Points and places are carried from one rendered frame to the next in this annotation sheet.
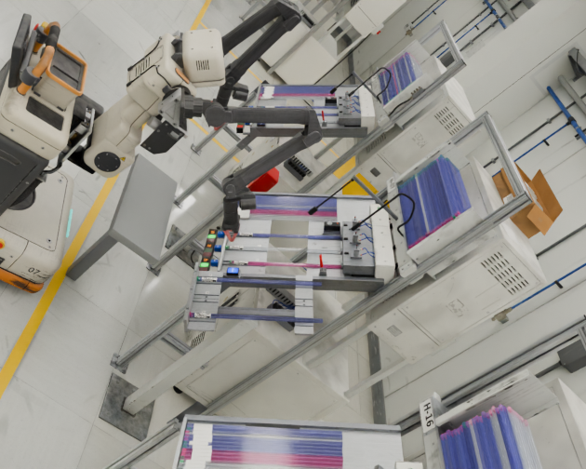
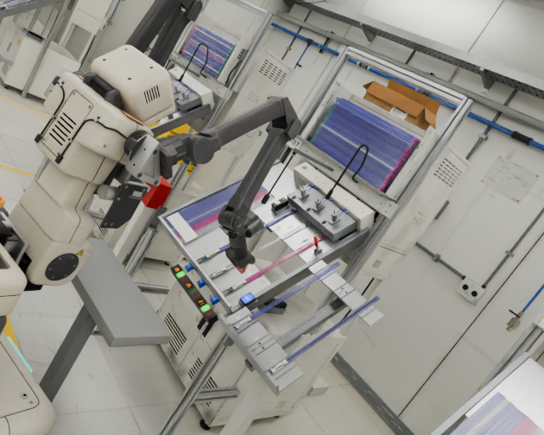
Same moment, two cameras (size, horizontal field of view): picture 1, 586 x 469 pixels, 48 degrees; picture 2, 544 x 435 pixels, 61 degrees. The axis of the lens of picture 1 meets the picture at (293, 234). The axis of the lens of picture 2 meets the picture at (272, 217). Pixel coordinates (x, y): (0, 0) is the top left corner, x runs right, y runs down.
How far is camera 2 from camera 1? 1.44 m
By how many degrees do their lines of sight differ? 26
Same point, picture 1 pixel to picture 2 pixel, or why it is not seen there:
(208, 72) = (160, 100)
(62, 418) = not seen: outside the picture
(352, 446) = (517, 399)
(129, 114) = (70, 197)
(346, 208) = (268, 181)
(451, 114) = (271, 65)
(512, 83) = (248, 28)
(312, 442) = (492, 422)
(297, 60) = (44, 75)
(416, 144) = (251, 102)
